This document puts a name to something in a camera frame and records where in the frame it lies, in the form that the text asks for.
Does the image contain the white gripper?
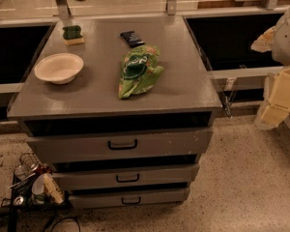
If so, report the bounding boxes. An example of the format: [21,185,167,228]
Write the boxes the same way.
[250,26,290,131]

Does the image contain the grey drawer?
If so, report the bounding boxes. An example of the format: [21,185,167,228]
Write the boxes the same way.
[52,163,199,191]
[69,188,190,209]
[27,129,213,163]

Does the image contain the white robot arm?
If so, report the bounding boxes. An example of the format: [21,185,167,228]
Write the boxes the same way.
[250,7,290,131]

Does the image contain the grey drawer cabinet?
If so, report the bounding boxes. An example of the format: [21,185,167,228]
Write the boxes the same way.
[6,14,223,166]

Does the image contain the grey bottom drawer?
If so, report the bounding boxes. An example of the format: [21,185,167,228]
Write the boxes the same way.
[69,188,190,209]

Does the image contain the grey top drawer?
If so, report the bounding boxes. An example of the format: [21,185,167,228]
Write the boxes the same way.
[27,129,213,163]

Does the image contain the green chip bag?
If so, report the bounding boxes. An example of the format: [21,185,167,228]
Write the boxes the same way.
[118,44,164,100]

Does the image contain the dark blue snack packet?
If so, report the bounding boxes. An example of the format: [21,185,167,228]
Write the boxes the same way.
[120,31,145,48]

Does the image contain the green yellow sponge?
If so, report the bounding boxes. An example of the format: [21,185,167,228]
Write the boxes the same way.
[63,25,84,45]

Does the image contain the white paper bowl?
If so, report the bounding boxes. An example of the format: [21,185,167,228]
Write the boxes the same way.
[34,53,84,85]

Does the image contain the white cup in rack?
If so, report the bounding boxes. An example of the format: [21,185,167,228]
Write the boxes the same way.
[31,174,46,195]

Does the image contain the black cable on floor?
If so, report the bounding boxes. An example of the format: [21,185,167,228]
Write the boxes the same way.
[42,216,81,232]

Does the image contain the black wire dish rack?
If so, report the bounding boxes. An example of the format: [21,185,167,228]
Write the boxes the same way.
[8,153,69,232]

